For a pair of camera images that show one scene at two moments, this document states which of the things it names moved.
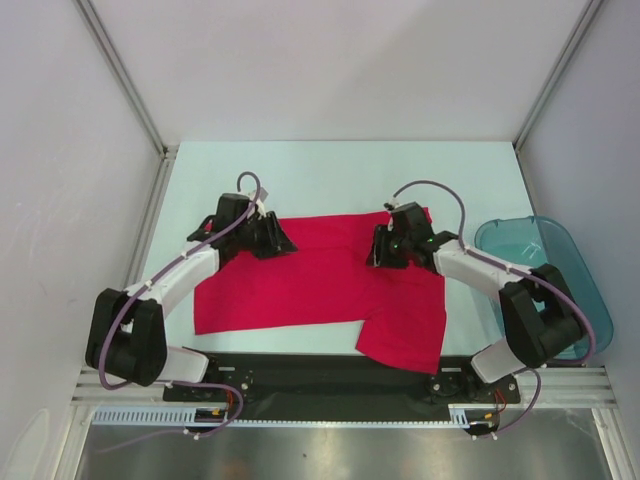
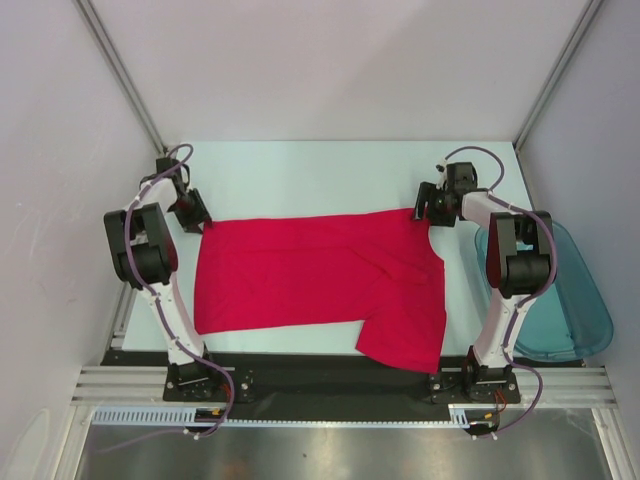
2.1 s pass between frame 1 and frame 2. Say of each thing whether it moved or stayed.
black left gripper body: moved
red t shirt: stayed
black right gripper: moved
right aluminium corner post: stayed
